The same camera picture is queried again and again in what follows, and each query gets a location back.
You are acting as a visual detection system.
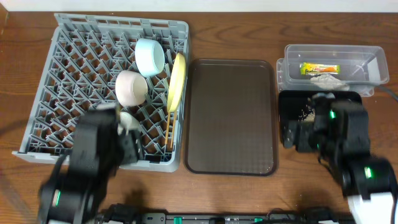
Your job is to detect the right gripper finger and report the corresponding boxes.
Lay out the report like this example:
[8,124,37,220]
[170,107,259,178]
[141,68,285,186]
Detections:
[281,120,297,148]
[295,122,315,152]

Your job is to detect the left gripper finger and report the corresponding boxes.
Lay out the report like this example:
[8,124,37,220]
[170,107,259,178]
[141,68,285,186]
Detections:
[130,129,144,159]
[119,135,137,165]

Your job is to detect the white paper cup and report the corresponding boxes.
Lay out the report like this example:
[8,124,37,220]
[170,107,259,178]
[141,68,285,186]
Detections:
[118,112,140,135]

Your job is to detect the wooden chopstick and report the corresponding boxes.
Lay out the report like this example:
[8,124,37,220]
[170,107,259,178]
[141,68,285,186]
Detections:
[165,111,170,145]
[170,111,177,149]

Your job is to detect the pink white bowl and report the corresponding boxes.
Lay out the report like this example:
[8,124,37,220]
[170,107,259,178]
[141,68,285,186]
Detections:
[115,70,148,107]

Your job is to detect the white napkin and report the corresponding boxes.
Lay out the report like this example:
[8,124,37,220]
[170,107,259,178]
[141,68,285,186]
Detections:
[310,73,349,91]

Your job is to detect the green snack wrapper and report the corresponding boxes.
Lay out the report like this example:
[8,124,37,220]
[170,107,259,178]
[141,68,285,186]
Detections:
[300,62,341,75]

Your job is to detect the yellow plate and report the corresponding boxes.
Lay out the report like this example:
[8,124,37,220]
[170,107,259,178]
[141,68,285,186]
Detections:
[167,53,187,113]

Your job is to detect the light blue bowl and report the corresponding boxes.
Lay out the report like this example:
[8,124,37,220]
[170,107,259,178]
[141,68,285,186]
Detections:
[135,39,165,77]

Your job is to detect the rice food waste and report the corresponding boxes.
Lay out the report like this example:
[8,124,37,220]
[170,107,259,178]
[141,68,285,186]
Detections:
[298,98,315,122]

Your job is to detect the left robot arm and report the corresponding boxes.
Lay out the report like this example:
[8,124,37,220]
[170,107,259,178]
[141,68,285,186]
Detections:
[38,105,144,223]

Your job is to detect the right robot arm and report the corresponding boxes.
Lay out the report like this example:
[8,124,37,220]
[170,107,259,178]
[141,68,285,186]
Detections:
[278,90,397,223]

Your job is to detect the grey dishwasher rack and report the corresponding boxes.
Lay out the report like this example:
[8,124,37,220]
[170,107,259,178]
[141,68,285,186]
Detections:
[15,13,190,172]

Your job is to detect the black tray bin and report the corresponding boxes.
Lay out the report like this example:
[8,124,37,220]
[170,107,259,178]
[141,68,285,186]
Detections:
[278,90,362,142]

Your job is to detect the brown serving tray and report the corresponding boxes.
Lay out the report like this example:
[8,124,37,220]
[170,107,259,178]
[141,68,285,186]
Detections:
[184,59,279,177]

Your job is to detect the clear plastic bin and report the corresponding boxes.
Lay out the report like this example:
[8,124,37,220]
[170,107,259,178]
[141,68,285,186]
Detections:
[276,44,389,97]

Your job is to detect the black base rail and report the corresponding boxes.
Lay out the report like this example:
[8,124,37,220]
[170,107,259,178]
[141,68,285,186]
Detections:
[96,203,355,224]

